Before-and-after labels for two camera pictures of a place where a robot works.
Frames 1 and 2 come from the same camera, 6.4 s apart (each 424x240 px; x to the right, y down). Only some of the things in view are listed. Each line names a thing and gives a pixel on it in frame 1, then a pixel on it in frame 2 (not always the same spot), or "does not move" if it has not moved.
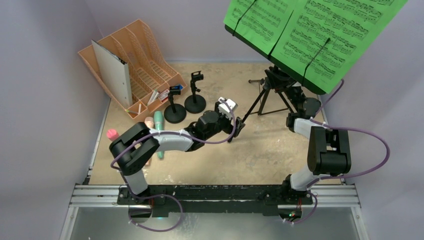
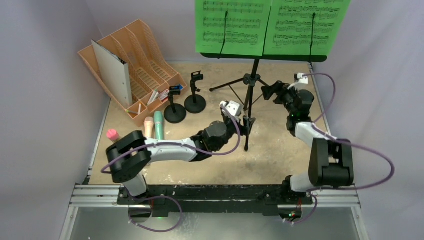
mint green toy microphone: x=159 y=119 does not move
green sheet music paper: x=319 y=41 → x=231 y=27
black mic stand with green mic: x=195 y=103 does not move
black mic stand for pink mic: x=175 y=113 does not move
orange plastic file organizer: x=153 y=80 does not move
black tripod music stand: x=273 y=80 → x=252 y=79
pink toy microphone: x=150 y=121 does not move
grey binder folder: x=114 y=74 does not move
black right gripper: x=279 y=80 → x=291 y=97
